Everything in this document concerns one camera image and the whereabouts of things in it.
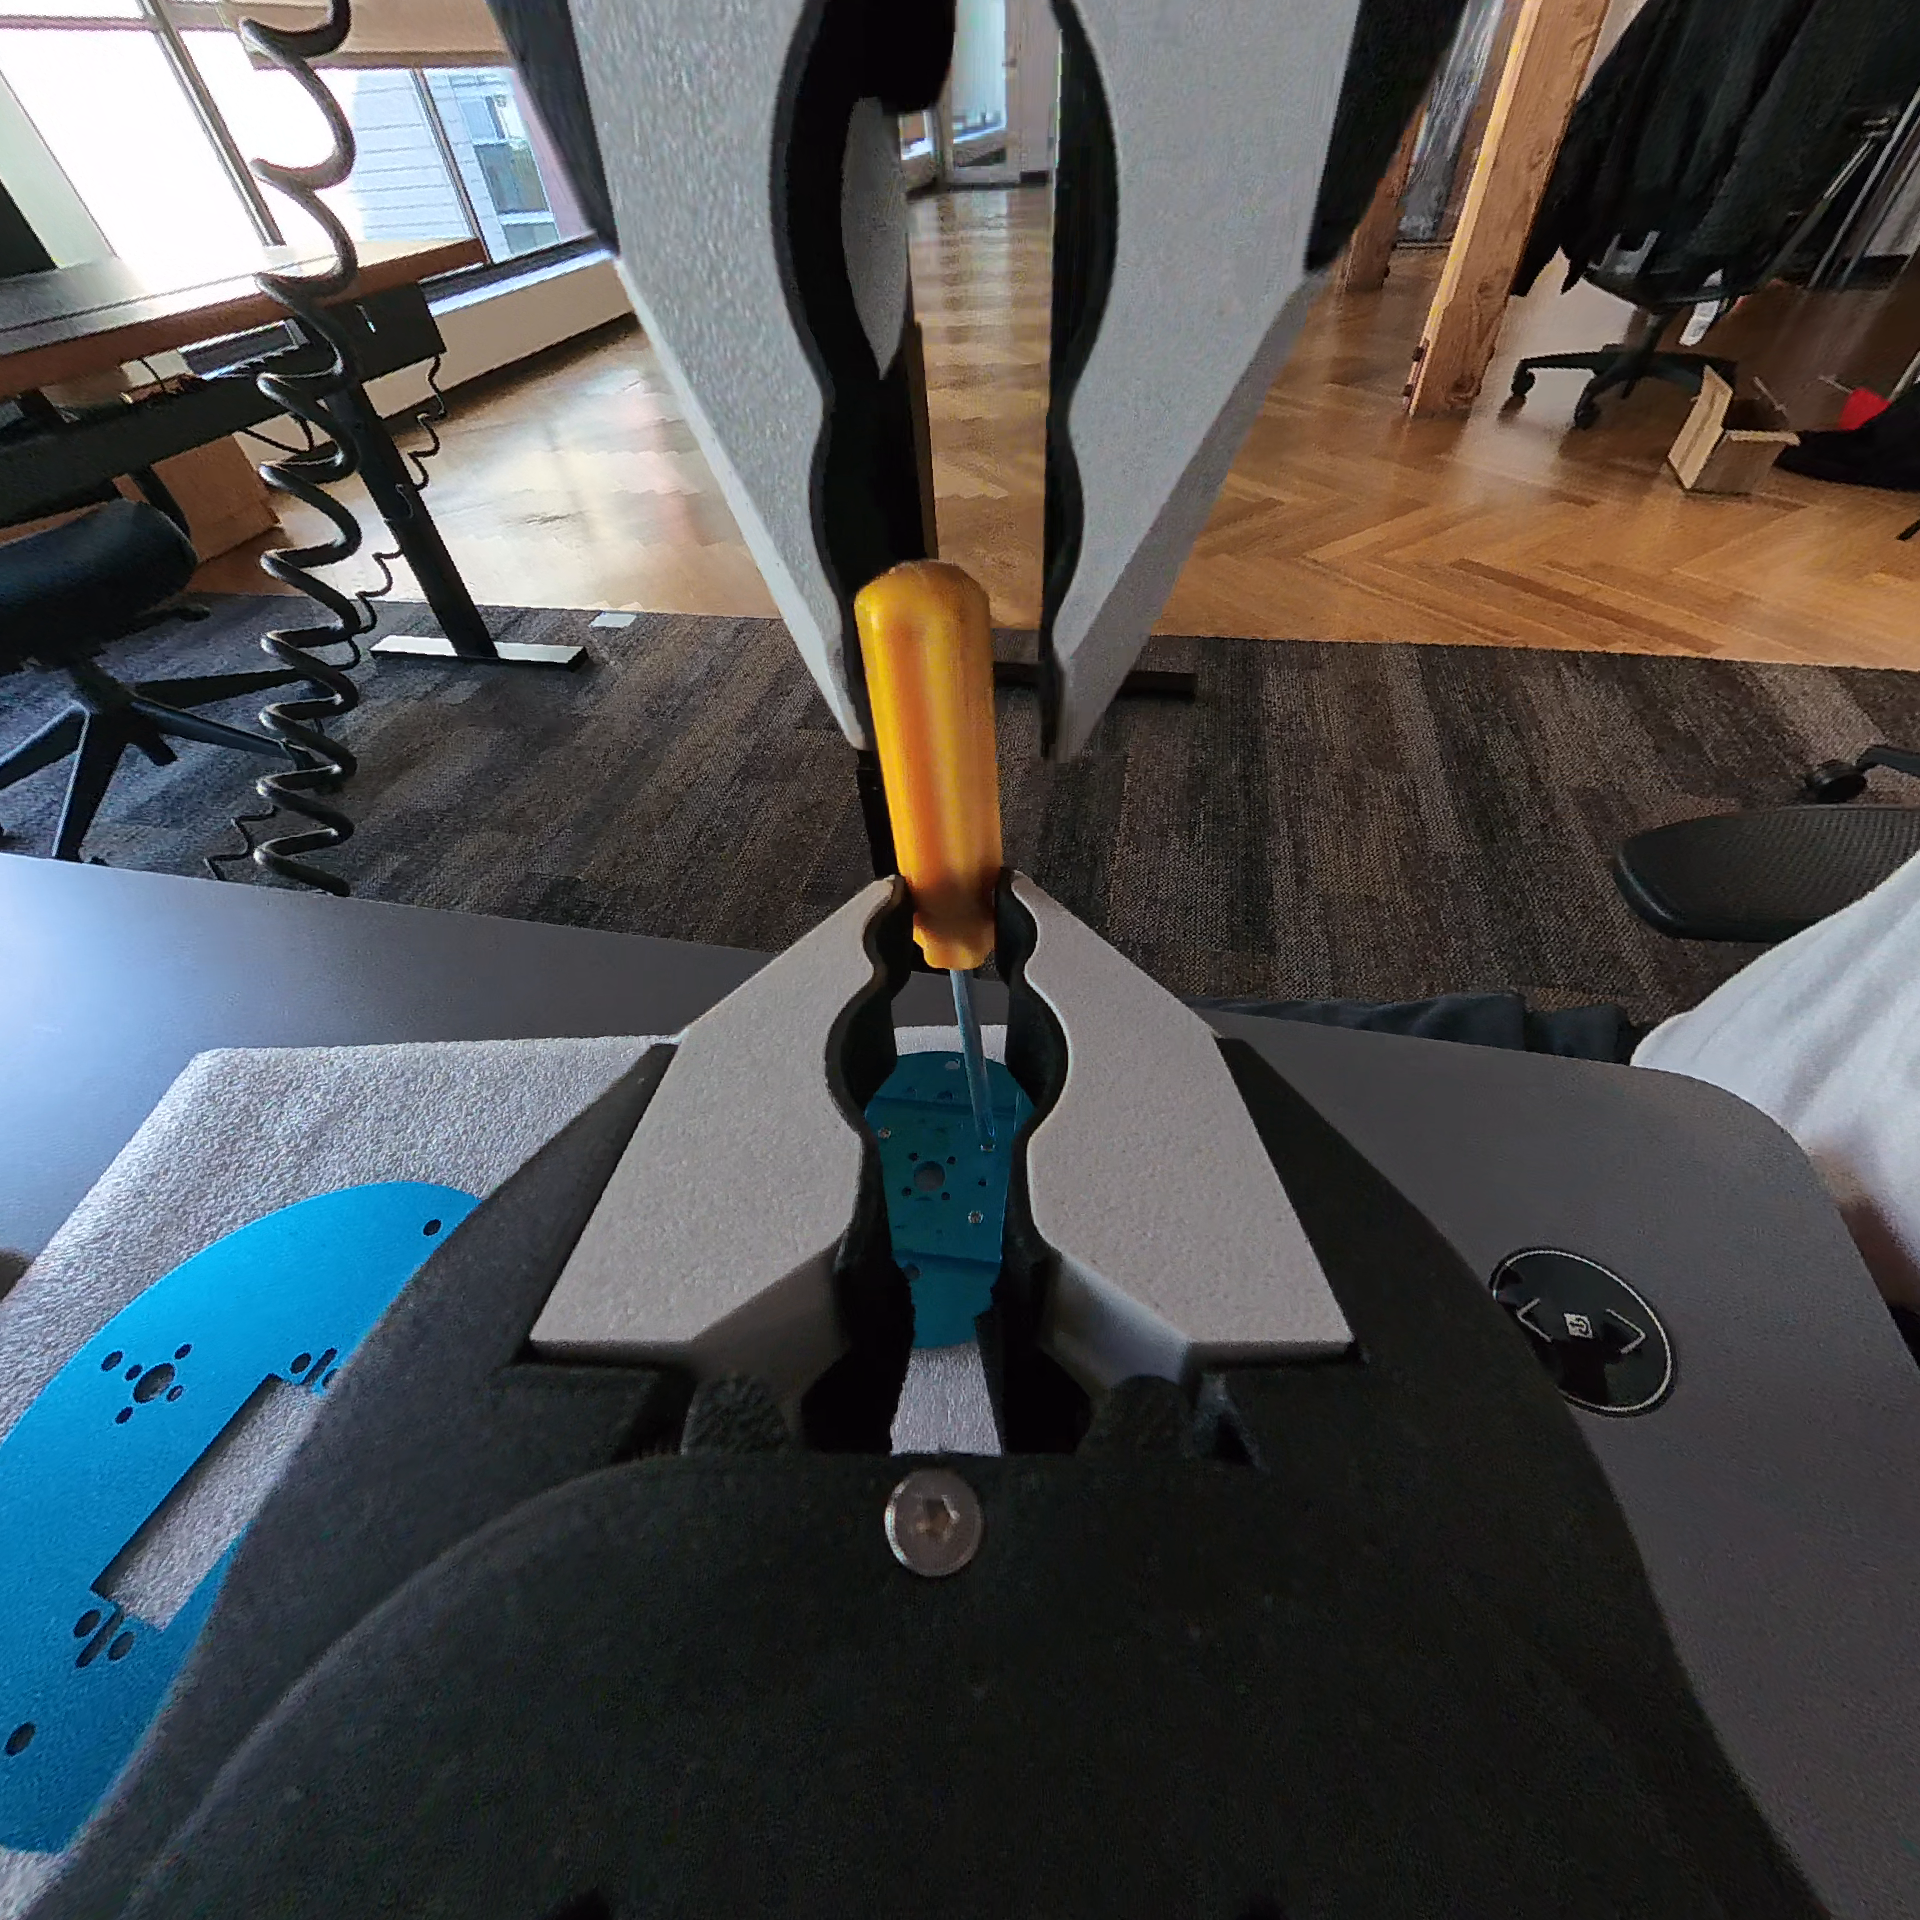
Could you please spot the black vertical post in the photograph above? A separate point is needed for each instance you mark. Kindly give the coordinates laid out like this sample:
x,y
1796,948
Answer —
x,y
873,819

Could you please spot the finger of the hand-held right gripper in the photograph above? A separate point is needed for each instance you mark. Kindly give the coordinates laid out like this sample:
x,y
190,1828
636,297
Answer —
x,y
1185,300
691,300

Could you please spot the blue disc with rectangular slot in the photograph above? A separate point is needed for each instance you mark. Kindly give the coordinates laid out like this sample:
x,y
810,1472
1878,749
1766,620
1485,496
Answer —
x,y
347,1259

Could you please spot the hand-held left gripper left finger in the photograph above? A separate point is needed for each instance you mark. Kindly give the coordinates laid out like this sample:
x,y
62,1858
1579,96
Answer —
x,y
721,1200

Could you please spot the grey desk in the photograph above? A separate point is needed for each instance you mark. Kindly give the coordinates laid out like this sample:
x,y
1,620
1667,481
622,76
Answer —
x,y
301,960

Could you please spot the blue disc with square bracket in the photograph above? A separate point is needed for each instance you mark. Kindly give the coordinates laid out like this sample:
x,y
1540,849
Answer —
x,y
955,1231

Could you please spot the beige roller blind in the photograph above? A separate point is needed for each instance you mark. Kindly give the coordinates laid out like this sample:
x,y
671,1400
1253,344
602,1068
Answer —
x,y
435,31

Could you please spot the open cardboard box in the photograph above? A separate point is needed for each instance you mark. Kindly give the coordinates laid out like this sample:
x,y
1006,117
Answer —
x,y
1725,450

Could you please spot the black office stool chair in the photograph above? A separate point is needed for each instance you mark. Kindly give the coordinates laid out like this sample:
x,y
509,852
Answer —
x,y
91,570

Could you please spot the round black desk button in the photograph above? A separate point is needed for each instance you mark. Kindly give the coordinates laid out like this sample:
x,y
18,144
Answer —
x,y
1583,1329

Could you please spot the black mesh office chair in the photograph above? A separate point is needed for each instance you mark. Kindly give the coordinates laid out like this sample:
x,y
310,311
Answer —
x,y
1757,869

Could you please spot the black jackets on rack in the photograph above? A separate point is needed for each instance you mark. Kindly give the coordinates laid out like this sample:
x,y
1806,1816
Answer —
x,y
1695,105

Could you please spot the brown cardboard box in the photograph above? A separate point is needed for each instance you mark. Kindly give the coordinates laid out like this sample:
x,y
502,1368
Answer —
x,y
225,495

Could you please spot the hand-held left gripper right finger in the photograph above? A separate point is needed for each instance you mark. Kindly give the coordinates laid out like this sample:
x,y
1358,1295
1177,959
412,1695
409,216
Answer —
x,y
1185,1200

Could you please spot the wooden support post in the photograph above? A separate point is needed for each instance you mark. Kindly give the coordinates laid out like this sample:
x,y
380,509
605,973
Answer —
x,y
1478,269
1377,241

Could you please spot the large window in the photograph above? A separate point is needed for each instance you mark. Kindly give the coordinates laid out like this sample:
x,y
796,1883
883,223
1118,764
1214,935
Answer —
x,y
135,135

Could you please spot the black desk leg with foot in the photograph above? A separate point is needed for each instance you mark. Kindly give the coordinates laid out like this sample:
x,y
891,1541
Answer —
x,y
1142,681

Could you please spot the red object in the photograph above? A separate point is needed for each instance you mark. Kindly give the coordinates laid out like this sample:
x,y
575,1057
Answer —
x,y
1867,410

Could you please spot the black swivel office chair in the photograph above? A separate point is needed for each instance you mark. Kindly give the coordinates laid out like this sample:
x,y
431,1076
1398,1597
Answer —
x,y
1666,269

